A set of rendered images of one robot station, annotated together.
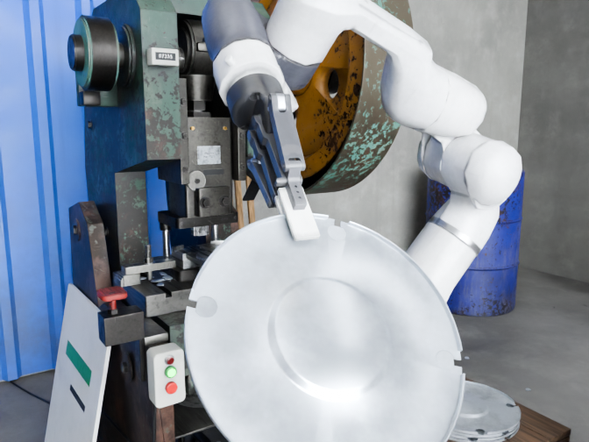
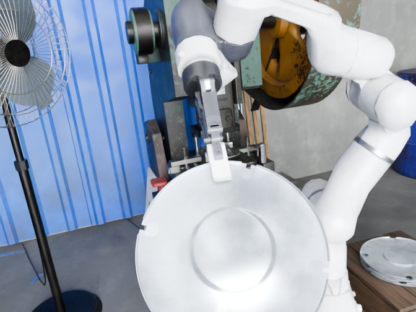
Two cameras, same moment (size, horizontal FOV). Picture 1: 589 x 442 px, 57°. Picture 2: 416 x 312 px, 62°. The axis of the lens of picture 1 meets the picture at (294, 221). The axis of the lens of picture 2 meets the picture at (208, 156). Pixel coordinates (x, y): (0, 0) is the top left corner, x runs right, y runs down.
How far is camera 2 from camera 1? 19 cm
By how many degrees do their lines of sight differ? 19
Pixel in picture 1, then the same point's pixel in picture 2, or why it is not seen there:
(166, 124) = not seen: hidden behind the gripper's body
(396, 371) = (277, 275)
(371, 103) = not seen: hidden behind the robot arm
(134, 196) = (176, 116)
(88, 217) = (152, 129)
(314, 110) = (290, 49)
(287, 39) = (225, 29)
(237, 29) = (187, 28)
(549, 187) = not seen: outside the picture
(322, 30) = (247, 20)
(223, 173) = (227, 99)
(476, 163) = (382, 101)
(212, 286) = (157, 215)
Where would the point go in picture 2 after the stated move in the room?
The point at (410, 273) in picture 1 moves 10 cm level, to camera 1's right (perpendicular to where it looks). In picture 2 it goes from (299, 202) to (366, 203)
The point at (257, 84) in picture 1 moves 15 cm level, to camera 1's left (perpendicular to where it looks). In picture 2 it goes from (197, 70) to (124, 76)
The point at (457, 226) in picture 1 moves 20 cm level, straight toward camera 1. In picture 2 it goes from (373, 145) to (356, 172)
